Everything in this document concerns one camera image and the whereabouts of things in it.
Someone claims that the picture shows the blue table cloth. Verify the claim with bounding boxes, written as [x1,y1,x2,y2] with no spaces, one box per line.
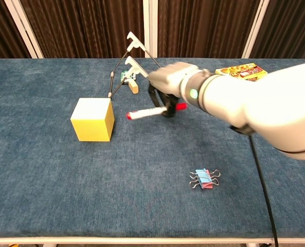
[0,58,305,239]

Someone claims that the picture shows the yellow snack box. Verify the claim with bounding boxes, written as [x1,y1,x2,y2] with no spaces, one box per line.
[214,62,268,82]

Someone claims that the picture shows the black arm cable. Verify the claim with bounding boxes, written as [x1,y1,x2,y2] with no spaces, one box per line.
[231,124,280,247]

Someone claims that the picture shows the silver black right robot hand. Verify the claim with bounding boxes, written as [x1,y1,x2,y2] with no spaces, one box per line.
[147,62,202,118]

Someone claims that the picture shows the wire stand with white clips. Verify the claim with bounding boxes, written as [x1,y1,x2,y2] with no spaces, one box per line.
[107,31,166,99]

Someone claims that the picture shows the pink binder clip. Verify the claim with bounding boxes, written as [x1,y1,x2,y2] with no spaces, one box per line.
[189,178,220,191]

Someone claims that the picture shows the white screen frame post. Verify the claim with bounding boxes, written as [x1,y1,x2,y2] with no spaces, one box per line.
[4,0,44,59]
[142,0,159,59]
[241,0,271,59]

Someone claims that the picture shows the red and white marker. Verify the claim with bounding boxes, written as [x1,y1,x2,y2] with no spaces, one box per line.
[126,102,188,121]

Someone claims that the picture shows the dark brown curtain panel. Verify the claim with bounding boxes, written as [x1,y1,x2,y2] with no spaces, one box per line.
[0,0,31,62]
[20,0,146,59]
[157,0,260,59]
[250,0,305,62]

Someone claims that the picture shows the white table frame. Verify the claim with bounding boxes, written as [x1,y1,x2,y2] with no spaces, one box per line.
[0,236,305,247]

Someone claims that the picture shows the beige wooden block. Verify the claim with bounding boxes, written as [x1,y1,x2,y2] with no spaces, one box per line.
[128,80,140,95]

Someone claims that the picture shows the yellow cube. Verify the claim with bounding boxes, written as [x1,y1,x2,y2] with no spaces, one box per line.
[70,97,115,143]

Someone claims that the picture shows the blue binder clip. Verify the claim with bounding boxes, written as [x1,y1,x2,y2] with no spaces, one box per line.
[189,168,221,185]

